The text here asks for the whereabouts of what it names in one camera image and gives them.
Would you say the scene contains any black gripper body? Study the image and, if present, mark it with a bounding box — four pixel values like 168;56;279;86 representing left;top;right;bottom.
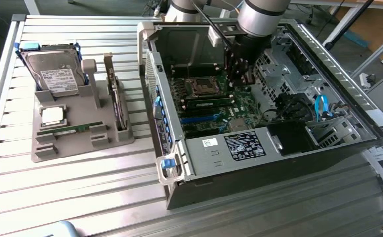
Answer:
223;34;272;87

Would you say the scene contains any installed black RAM stick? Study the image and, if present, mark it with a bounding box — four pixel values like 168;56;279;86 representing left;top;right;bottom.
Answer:
184;98;235;110

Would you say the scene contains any green RAM stick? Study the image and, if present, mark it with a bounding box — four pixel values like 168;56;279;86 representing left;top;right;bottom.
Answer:
37;121;104;136

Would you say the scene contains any CPU socket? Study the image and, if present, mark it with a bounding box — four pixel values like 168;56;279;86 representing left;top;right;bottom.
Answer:
184;76;218;97

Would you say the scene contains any green motherboard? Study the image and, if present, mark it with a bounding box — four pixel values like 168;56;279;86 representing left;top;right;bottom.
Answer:
169;73;271;139

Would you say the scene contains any black tripod pole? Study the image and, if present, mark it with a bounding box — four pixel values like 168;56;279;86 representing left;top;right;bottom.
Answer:
323;0;376;50

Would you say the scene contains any blue expansion slot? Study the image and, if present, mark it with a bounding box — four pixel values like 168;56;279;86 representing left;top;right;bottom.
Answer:
180;114;216;125

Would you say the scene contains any white power strip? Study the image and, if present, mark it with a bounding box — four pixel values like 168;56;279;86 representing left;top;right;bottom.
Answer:
359;72;376;88

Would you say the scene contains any silver power supply unit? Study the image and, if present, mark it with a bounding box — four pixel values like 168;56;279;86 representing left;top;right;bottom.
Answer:
183;126;279;178

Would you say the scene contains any graphics card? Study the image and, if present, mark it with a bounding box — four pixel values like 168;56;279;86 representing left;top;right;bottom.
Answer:
103;52;128;132

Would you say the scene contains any open black PC case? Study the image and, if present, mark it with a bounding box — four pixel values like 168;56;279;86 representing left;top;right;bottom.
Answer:
136;19;383;210

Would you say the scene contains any hard disk in blue carrier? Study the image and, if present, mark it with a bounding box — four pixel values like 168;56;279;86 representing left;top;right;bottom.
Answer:
13;42;91;97

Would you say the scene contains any grey parts rack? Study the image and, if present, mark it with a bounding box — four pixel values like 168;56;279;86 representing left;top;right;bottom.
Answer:
31;58;136;163

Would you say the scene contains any silver CPU chip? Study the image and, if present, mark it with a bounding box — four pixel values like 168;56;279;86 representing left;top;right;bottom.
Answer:
41;107;68;125

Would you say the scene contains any light blue plastic object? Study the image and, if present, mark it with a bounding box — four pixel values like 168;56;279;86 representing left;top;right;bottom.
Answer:
28;220;79;237

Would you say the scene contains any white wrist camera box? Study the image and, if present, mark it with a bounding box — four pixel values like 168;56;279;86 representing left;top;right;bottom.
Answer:
207;24;228;48

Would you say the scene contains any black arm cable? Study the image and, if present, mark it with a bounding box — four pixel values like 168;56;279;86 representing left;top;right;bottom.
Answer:
189;0;242;62

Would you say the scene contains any blue SATA wire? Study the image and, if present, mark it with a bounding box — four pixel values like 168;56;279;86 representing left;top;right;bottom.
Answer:
314;94;331;123

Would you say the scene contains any wooden desk with white frame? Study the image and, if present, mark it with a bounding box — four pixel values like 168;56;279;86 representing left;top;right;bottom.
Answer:
322;0;383;70

